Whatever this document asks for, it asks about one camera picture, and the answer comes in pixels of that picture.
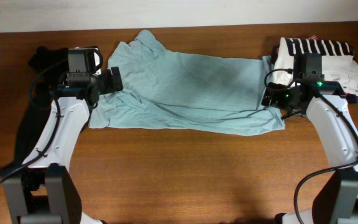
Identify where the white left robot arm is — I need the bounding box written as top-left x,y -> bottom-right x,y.
0,46 -> 124,224

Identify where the black t-shirt with logo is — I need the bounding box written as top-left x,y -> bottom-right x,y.
0,46 -> 68,177

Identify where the white crumpled garment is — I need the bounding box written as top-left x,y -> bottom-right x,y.
274,38 -> 358,96

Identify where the black white striped garment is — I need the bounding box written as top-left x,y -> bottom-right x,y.
282,37 -> 355,56

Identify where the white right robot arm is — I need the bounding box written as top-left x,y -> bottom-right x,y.
262,53 -> 358,224

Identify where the light blue t-shirt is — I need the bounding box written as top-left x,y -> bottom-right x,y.
89,30 -> 285,136

